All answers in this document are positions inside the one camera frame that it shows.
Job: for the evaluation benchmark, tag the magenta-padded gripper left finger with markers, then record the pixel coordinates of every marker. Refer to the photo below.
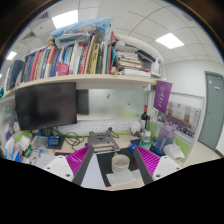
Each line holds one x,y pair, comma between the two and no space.
56,166

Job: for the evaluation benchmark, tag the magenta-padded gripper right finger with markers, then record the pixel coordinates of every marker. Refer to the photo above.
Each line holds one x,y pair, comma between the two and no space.
166,166

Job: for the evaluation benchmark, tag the purple translucent water bottle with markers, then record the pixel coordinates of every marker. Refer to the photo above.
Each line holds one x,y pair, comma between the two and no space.
165,138

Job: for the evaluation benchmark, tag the white tissue pack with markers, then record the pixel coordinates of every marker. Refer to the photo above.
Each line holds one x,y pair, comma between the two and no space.
174,151

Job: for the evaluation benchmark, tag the small blue device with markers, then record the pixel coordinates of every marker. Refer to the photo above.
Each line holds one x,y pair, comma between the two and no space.
54,140

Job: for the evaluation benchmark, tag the clear plastic box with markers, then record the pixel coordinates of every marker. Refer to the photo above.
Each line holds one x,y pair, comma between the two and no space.
40,142

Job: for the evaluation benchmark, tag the white paper sheet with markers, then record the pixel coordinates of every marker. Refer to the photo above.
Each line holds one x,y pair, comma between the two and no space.
93,173

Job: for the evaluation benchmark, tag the white tissue pile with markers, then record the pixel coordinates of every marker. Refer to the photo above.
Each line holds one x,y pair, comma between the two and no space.
23,143

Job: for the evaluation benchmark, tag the cream patterned ceramic cup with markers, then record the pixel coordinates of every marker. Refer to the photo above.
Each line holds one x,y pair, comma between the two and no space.
120,163

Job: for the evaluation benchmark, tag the white paper napkin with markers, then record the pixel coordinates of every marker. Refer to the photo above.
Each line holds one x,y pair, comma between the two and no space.
121,178

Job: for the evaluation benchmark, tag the black desk mat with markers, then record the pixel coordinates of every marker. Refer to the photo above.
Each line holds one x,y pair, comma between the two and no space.
104,163

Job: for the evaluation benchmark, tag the group photo poster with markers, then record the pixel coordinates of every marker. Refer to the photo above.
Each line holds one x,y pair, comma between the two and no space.
181,120

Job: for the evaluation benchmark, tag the grey metal laptop stand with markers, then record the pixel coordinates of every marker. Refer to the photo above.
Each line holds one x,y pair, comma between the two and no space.
101,141

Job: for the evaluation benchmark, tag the dark wine bottle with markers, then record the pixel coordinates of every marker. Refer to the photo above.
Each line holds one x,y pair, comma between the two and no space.
144,118

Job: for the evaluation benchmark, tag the black computer monitor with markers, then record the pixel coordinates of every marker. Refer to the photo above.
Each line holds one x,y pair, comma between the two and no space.
46,105

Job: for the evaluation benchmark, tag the purple hanging pennant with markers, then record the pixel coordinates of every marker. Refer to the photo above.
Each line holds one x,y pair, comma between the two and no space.
162,96

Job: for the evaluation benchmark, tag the grey-green door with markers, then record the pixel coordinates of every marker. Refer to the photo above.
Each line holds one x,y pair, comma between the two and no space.
213,110

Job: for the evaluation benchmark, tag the white shelf with books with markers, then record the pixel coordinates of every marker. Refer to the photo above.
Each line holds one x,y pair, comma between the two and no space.
83,80

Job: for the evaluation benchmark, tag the white wall power socket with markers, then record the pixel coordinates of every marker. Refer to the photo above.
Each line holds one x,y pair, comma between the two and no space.
123,126
98,127
111,126

